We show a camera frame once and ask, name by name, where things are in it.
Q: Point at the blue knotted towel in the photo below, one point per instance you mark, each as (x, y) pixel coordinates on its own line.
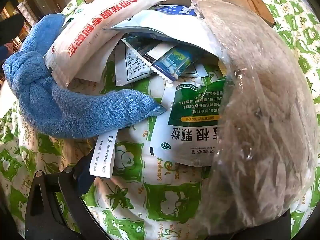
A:
(50, 105)

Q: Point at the green picture sachet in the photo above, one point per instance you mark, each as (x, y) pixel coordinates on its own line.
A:
(175, 61)
(135, 43)

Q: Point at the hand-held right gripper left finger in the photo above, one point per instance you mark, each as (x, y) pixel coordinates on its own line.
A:
(83, 181)

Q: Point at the large white pouch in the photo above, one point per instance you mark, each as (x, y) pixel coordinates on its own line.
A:
(162, 25)

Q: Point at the green and white granule packet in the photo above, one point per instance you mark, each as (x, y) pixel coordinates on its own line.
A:
(185, 130)

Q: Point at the white packet with red print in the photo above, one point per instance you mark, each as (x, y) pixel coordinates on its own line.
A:
(87, 30)

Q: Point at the green printed blanket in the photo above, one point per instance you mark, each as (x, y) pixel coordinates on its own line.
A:
(140, 205)

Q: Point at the white sachet with black print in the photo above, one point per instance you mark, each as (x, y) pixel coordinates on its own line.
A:
(132, 67)

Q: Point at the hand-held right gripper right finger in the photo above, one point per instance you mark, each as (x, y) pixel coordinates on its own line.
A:
(285, 227)

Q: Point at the clear bag of brown cloth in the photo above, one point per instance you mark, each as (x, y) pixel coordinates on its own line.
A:
(262, 105)

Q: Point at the plain white packet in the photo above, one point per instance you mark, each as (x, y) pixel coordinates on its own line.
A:
(100, 60)

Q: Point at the small plain white sachet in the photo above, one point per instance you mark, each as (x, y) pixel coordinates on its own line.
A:
(197, 71)

